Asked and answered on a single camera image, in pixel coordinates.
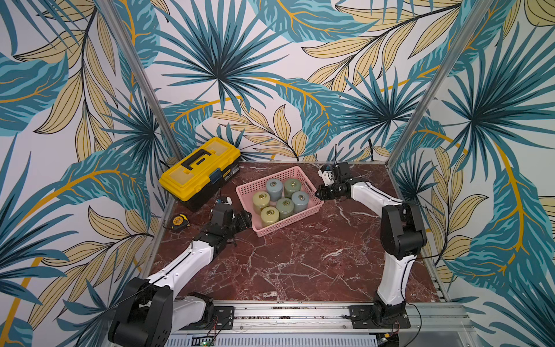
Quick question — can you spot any blue-grey tea canister back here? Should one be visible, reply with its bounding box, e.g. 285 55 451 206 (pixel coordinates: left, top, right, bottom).
265 179 283 202

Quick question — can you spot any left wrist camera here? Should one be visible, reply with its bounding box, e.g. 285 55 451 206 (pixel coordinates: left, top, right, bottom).
216 197 233 205

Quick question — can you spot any green tea canister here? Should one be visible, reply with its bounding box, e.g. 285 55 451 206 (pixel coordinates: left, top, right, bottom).
283 178 302 198
276 198 295 221

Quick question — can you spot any aluminium front rail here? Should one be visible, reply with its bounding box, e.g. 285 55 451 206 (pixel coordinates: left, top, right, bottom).
164 301 481 346

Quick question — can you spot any yellow-green tea canister front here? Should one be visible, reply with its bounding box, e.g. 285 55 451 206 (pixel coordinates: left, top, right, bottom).
260 206 280 228

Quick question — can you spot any pink plastic basket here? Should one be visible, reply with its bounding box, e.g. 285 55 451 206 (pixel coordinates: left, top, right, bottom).
236 166 324 238

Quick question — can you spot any yellow-green tea canister left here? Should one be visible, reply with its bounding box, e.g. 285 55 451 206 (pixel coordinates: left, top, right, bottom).
251 191 270 215

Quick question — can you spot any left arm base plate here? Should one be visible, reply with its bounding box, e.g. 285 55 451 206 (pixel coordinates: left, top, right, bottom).
178 306 235 332

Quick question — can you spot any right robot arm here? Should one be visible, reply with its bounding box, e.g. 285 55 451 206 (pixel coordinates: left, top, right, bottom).
315 162 427 321

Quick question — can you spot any yellow black toolbox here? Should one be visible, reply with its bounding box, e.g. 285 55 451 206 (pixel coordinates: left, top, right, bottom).
159 137 241 212

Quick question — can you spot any yellow black tape measure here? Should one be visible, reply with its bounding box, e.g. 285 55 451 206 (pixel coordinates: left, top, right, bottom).
163 213 190 233

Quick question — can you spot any yellow-green tea canister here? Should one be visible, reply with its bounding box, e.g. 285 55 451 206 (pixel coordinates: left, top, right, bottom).
260 206 280 228
251 191 270 215

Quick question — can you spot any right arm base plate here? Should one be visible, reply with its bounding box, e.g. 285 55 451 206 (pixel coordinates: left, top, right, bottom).
348 304 411 331

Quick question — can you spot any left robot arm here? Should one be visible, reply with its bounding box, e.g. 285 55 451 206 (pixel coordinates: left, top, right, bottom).
108 202 252 346

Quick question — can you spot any blue-grey tea canister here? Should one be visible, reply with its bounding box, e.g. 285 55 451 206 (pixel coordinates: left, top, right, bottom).
265 179 283 202
291 191 309 213

